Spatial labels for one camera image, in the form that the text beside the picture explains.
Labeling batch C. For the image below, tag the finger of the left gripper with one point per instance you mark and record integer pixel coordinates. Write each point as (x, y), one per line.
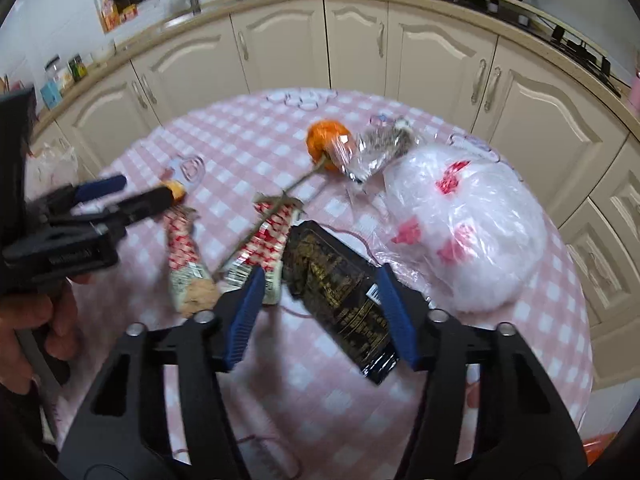
(146, 205)

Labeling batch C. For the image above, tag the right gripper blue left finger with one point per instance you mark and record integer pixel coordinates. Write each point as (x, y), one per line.
(244, 315)

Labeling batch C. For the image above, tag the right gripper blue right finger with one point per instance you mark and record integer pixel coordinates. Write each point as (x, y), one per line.
(400, 325)

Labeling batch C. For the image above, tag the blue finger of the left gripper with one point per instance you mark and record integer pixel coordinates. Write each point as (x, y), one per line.
(92, 190)

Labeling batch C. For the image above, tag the black gold snack wrapper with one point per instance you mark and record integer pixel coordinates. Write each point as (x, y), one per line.
(336, 286)

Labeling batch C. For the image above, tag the orange mandarin peel with stem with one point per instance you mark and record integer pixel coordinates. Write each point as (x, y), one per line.
(324, 140)

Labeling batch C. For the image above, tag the cream kitchen cabinets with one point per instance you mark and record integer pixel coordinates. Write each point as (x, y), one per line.
(564, 128)

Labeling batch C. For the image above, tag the red white checkered wrapper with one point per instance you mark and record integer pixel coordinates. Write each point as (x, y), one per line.
(265, 248)

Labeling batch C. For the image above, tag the pink checkered tablecloth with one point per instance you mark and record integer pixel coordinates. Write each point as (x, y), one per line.
(497, 396)

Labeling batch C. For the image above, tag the white red plastic bag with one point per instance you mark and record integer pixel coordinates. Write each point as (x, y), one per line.
(466, 222)

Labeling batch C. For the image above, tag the clear foil snack wrapper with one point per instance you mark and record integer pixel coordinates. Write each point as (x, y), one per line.
(362, 156)

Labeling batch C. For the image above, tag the black gas stove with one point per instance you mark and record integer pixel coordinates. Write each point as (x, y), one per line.
(530, 15)

